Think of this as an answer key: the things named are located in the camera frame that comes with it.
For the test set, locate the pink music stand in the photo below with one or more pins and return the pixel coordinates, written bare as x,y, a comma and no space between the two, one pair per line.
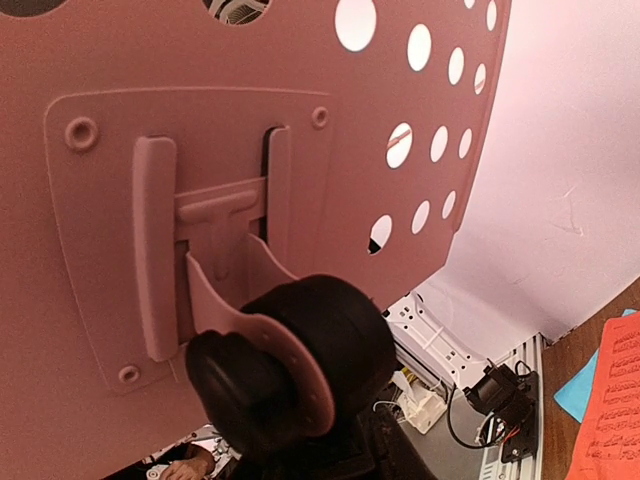
202,222

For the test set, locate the red sheet music page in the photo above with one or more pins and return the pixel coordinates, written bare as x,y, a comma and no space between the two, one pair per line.
607,445

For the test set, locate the blue felt sheet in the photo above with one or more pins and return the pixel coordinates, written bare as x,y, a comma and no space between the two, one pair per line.
577,395

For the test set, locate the aluminium front rail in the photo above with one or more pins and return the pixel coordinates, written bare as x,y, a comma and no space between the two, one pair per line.
447,365

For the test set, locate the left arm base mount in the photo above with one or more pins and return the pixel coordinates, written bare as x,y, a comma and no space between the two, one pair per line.
511,396

